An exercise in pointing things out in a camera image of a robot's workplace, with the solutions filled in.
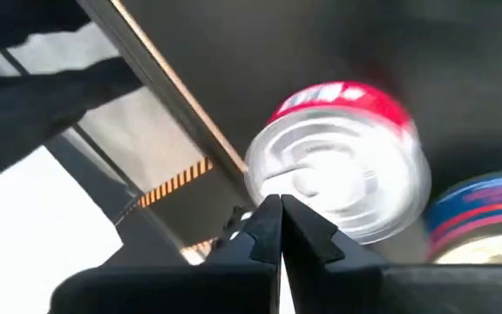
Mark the orange black hazard tape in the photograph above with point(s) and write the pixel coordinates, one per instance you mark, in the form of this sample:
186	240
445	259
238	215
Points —
174	181

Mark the blue-label seafood can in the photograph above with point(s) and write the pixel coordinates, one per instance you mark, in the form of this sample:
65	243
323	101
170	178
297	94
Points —
482	209

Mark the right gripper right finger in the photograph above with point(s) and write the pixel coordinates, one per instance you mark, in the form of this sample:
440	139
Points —
386	288

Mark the red-label tuna can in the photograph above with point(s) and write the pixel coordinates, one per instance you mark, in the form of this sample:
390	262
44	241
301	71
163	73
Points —
334	165

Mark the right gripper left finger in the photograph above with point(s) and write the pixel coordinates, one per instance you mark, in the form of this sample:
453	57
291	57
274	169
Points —
190	288

